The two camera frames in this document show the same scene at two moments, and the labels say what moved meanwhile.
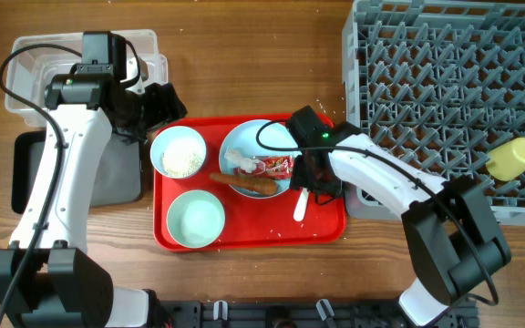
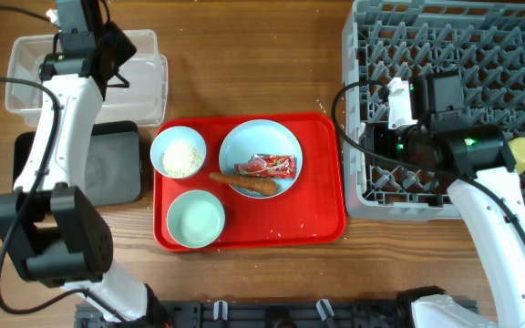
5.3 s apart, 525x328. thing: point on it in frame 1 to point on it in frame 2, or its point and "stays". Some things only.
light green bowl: (195, 219) stays
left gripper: (167, 108) to (125, 48)
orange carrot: (262, 186) stays
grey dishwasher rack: (442, 83) stays
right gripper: (299, 179) to (380, 132)
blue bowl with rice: (178, 152) stays
